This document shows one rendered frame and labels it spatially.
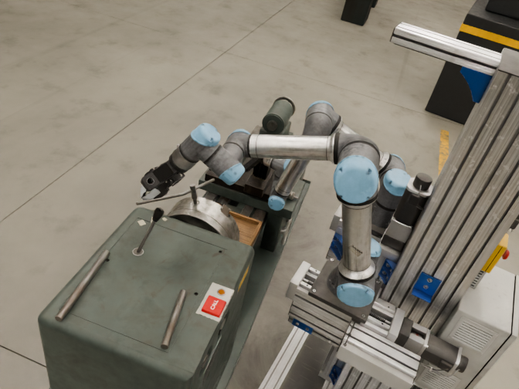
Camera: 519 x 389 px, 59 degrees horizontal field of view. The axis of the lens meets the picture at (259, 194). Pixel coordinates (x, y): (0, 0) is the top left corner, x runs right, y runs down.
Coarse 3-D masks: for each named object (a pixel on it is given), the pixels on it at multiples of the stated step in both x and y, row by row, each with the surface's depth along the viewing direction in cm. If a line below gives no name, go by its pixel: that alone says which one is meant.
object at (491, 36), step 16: (480, 0) 596; (496, 0) 540; (512, 0) 533; (480, 16) 523; (496, 16) 537; (512, 16) 540; (464, 32) 536; (480, 32) 527; (496, 32) 521; (512, 32) 514; (496, 48) 528; (512, 48) 521; (448, 64) 560; (448, 80) 569; (464, 80) 560; (432, 96) 587; (448, 96) 578; (464, 96) 569; (432, 112) 596; (448, 112) 587; (464, 112) 578
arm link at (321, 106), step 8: (312, 104) 200; (320, 104) 197; (328, 104) 200; (312, 112) 193; (320, 112) 191; (328, 112) 194; (336, 120) 196; (336, 128) 196; (344, 128) 199; (384, 152) 208; (384, 160) 203; (392, 160) 204; (400, 160) 209; (384, 168) 203; (392, 168) 202; (400, 168) 203
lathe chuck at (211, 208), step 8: (184, 200) 187; (192, 200) 185; (200, 200) 184; (208, 200) 185; (176, 208) 183; (184, 208) 181; (192, 208) 180; (200, 208) 180; (208, 208) 181; (216, 208) 183; (216, 216) 180; (224, 216) 183; (224, 224) 181; (232, 224) 185; (232, 232) 184
